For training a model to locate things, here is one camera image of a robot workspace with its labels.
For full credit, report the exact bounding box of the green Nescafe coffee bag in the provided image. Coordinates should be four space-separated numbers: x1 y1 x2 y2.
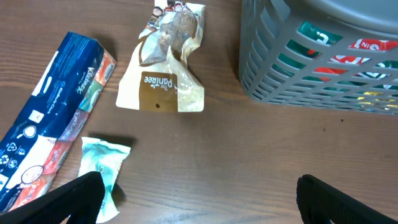
267 22 397 114

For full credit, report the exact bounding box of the blue Kleenex tissue box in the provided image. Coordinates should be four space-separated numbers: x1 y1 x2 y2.
1 32 116 213

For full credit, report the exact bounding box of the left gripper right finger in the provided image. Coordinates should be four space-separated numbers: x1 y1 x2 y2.
296 174 397 224

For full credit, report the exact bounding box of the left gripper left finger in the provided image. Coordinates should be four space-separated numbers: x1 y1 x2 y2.
1 171 105 224

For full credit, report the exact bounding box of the grey plastic basket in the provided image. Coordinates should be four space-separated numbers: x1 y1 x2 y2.
239 0 397 115

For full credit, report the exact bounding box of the small teal tissue packet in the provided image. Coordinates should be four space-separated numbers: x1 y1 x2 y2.
78 137 131 223

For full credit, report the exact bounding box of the beige Pantree snack bag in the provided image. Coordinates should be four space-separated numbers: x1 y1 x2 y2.
116 0 205 113

